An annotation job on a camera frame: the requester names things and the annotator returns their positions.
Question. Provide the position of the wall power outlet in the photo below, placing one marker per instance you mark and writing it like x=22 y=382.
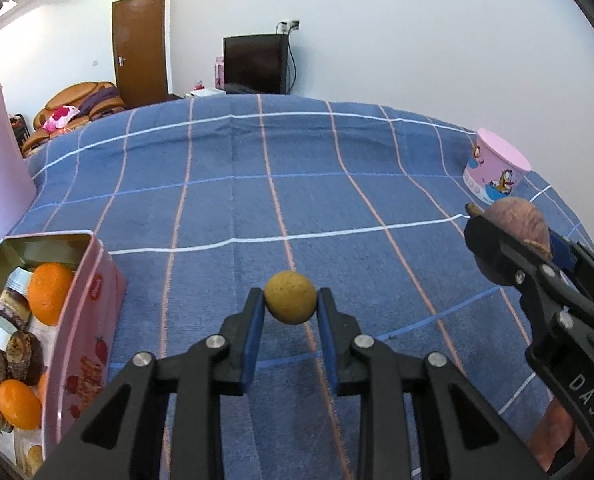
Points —
x=285 y=27

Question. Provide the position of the large orange tangerine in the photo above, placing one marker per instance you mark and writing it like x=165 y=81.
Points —
x=41 y=387

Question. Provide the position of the pink cookie tin box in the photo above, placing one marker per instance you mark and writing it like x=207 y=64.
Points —
x=76 y=351

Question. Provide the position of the low tv stand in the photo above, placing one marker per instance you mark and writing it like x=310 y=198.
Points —
x=204 y=93

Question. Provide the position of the brown wooden door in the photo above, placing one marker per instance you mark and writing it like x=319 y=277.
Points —
x=139 y=41

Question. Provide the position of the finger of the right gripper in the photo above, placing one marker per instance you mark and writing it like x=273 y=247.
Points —
x=564 y=251
x=510 y=257

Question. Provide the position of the pink cartoon mug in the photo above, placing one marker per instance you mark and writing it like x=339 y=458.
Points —
x=495 y=167

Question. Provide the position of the person right hand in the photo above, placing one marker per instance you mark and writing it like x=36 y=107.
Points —
x=552 y=433

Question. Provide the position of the purple blanket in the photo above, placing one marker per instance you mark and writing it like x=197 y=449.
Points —
x=100 y=96

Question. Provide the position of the black television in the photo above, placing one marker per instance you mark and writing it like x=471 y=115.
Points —
x=256 y=64

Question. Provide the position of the brown leather sofa back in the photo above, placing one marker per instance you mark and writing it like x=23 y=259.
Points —
x=73 y=95

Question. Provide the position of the purple passion fruit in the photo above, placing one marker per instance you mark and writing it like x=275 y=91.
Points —
x=517 y=217

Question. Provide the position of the red white cushion back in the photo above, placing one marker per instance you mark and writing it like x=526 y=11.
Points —
x=60 y=118

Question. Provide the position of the pink box by tv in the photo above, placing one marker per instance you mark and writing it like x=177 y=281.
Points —
x=219 y=73

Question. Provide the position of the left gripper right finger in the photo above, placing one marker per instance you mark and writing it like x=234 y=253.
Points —
x=346 y=374

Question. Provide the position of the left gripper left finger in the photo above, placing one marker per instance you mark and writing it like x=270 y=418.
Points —
x=237 y=361

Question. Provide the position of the printed paper leaflet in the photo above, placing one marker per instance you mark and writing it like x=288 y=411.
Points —
x=15 y=444

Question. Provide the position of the small longan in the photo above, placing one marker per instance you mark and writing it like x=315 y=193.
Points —
x=33 y=460
x=290 y=297

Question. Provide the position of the blue plaid tablecloth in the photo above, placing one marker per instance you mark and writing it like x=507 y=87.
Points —
x=199 y=201

